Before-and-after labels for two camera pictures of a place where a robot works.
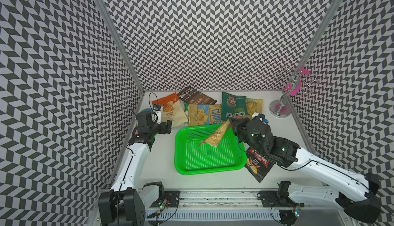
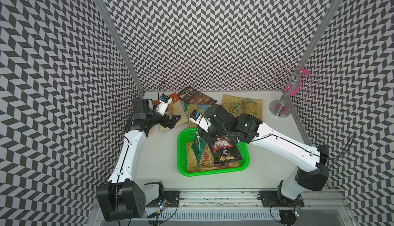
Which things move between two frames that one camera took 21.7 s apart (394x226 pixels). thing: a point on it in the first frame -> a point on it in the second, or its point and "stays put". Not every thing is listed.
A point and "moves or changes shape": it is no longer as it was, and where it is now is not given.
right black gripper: x=239 y=122 -> x=211 y=139
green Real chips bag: x=233 y=106 -> x=197 y=146
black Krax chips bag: x=258 y=165 -> x=225 y=150
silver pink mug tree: x=281 y=108 stays put
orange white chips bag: x=172 y=109 stays put
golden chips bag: x=214 y=138 moves or changes shape
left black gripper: x=162 y=129 -> x=172 y=121
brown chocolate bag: x=193 y=96 stays put
